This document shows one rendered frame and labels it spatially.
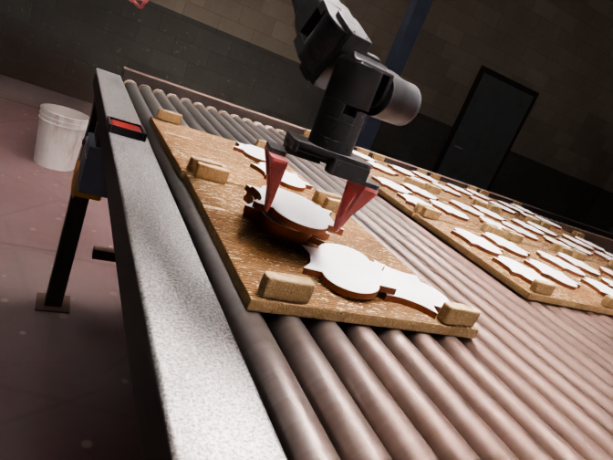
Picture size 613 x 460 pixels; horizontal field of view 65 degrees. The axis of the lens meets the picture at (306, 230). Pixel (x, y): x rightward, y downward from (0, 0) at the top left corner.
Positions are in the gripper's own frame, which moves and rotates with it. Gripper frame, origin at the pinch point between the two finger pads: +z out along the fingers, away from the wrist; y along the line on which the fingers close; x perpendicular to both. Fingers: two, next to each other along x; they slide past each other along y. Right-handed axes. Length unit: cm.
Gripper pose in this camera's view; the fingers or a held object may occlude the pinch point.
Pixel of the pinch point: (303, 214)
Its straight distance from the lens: 62.6
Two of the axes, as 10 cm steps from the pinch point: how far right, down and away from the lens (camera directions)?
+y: 9.2, 2.6, 3.0
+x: -2.0, -3.6, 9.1
